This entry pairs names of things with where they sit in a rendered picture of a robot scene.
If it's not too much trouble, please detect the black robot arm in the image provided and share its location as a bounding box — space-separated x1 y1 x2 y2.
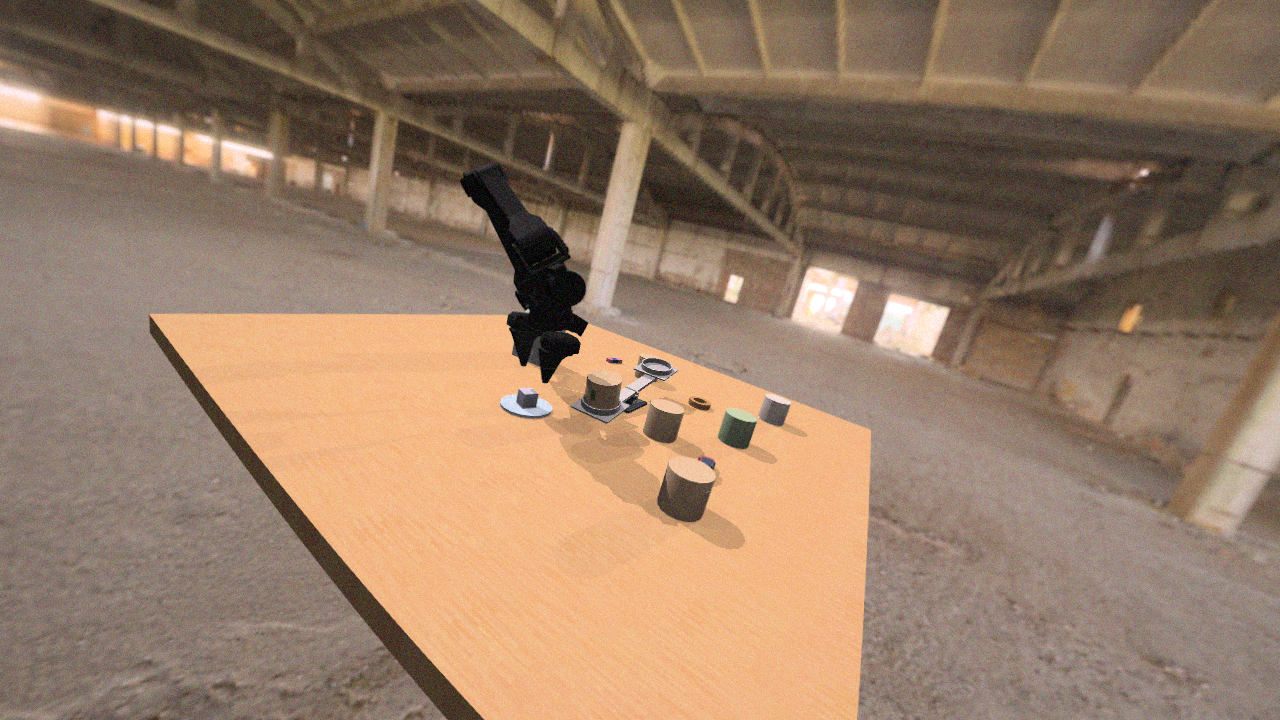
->
460 161 588 337

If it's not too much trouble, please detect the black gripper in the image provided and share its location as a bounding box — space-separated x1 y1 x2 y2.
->
506 291 581 383

